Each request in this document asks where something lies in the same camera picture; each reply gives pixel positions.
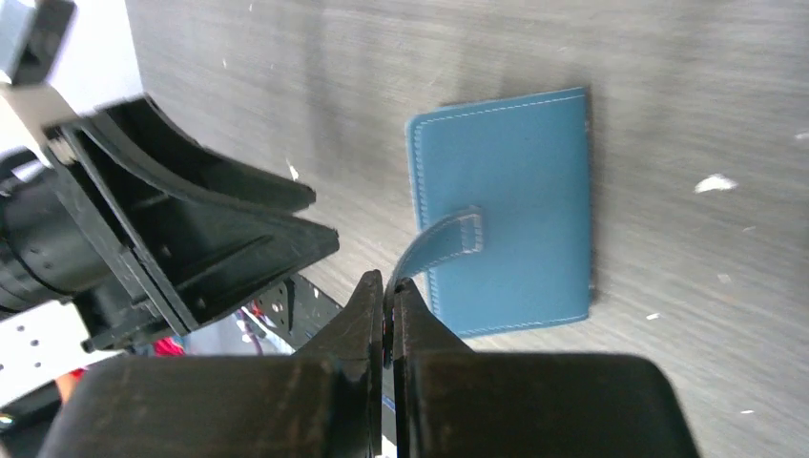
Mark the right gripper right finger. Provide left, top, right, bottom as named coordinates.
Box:
left=392, top=279, right=699, bottom=457

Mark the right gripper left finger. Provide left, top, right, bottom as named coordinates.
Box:
left=40, top=270, right=384, bottom=457

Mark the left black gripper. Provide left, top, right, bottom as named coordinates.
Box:
left=1, top=95, right=339, bottom=349

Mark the blue leather card holder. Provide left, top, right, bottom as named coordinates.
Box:
left=393, top=87, right=592, bottom=338

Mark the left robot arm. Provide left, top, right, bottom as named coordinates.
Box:
left=1, top=95, right=339, bottom=431

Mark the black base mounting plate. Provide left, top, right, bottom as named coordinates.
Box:
left=241, top=274, right=342, bottom=354

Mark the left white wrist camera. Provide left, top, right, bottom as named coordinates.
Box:
left=1, top=1, right=143, bottom=155

